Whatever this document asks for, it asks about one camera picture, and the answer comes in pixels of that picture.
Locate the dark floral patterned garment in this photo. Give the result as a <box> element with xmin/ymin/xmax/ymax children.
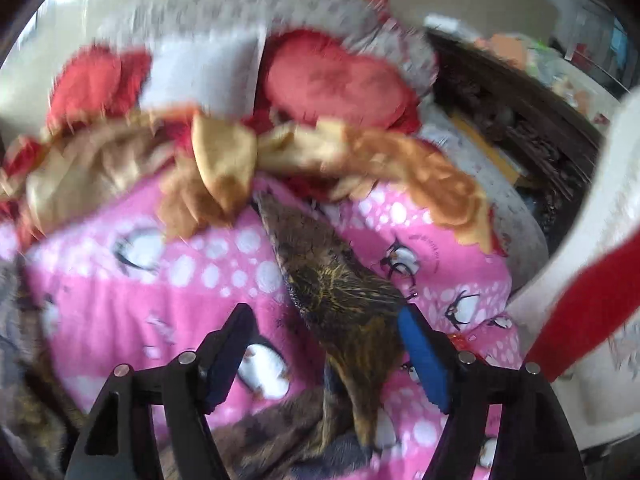
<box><xmin>214</xmin><ymin>192</ymin><xmax>407</xmax><ymax>479</ymax></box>

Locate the pink penguin bed blanket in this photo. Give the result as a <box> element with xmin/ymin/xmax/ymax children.
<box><xmin>1</xmin><ymin>178</ymin><xmax>522</xmax><ymax>479</ymax></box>

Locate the red gold crumpled blanket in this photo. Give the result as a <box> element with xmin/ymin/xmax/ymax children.
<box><xmin>1</xmin><ymin>108</ymin><xmax>495</xmax><ymax>254</ymax></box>

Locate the dark carved wooden headboard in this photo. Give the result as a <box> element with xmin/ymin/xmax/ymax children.
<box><xmin>423</xmin><ymin>32</ymin><xmax>603</xmax><ymax>254</ymax></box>

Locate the large red heart pillow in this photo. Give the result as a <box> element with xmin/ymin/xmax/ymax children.
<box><xmin>46</xmin><ymin>44</ymin><xmax>152</xmax><ymax>128</ymax></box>

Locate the white square pillow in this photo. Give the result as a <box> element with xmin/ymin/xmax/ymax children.
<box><xmin>139</xmin><ymin>26</ymin><xmax>267</xmax><ymax>119</ymax></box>

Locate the small red heart pillow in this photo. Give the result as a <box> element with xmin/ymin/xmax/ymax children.
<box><xmin>255</xmin><ymin>29</ymin><xmax>421</xmax><ymax>134</ymax></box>

